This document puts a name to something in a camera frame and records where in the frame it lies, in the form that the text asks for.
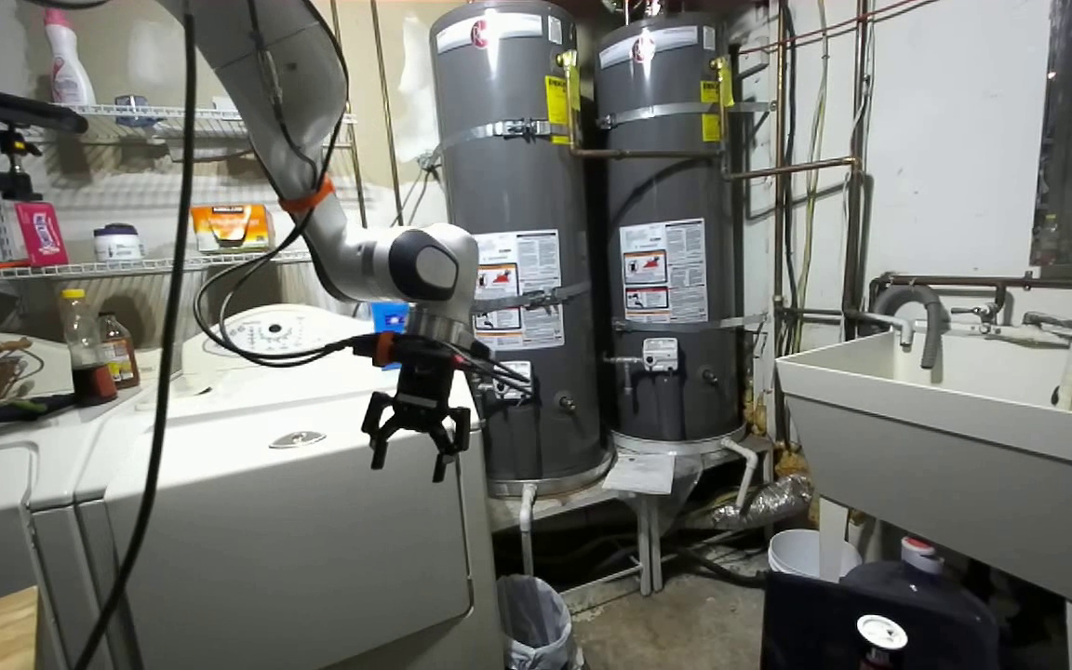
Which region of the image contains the orange package on shelf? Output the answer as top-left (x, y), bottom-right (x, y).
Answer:
top-left (191, 206), bottom-right (272, 248)

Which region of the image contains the white spray bottle on shelf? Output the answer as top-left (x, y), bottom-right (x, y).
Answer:
top-left (41, 7), bottom-right (97, 106)

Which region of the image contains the white utility sink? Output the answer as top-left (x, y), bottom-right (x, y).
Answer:
top-left (778, 336), bottom-right (1072, 599)

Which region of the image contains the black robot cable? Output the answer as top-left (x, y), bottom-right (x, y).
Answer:
top-left (70, 12), bottom-right (201, 670)

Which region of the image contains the white bucket on floor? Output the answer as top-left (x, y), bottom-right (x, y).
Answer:
top-left (767, 527), bottom-right (860, 585)

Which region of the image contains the grey water heater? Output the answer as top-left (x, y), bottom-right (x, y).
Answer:
top-left (432, 0), bottom-right (606, 491)
top-left (596, 12), bottom-right (740, 439)

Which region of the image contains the right grey water heater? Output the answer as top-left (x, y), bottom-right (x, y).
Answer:
top-left (596, 12), bottom-right (740, 439)

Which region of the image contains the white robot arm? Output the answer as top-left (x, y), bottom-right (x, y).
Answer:
top-left (159, 0), bottom-right (480, 481)

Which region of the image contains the dark liquid plastic bottle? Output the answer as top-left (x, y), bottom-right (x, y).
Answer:
top-left (63, 286), bottom-right (114, 401)

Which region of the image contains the white wire shelf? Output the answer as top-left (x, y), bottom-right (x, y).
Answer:
top-left (0, 104), bottom-right (290, 283)

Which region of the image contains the blue detergent box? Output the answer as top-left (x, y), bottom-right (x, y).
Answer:
top-left (366, 299), bottom-right (408, 336)

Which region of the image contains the white front-load washing machine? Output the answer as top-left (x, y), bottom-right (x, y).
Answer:
top-left (26, 306), bottom-right (508, 670)

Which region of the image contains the small lined trash bin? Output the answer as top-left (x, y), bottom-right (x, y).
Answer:
top-left (500, 573), bottom-right (580, 670)

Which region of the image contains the metal sink faucet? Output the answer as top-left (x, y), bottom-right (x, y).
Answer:
top-left (872, 272), bottom-right (1072, 370)

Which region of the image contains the dark jug with white cap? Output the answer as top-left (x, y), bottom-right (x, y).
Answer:
top-left (838, 536), bottom-right (1003, 670)

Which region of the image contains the pink tag on shelf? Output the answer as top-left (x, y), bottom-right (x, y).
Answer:
top-left (14, 201), bottom-right (68, 269)

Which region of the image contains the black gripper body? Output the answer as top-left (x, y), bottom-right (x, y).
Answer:
top-left (366, 336), bottom-right (469, 432)

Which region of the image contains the left grey water heater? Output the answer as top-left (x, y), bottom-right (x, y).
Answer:
top-left (432, 0), bottom-right (606, 491)

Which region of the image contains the white washing machine door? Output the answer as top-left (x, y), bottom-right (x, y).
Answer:
top-left (127, 406), bottom-right (473, 670)

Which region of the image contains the white jar with dark lid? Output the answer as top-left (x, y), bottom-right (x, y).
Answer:
top-left (94, 224), bottom-right (142, 262)

